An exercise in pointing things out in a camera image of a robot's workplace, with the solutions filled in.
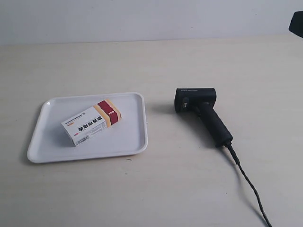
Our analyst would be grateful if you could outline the white red medicine box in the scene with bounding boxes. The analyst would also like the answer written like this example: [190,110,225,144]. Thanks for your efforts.
[61,99,122,146]

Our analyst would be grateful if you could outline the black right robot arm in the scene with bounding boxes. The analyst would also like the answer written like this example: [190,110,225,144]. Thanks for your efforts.
[288,11,303,38]

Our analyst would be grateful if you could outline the white plastic tray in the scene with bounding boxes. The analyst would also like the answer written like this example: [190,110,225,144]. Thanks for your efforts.
[27,92,148,163]

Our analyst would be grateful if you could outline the black scanner cable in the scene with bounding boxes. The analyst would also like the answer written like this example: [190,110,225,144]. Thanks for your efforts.
[223,141,272,227]

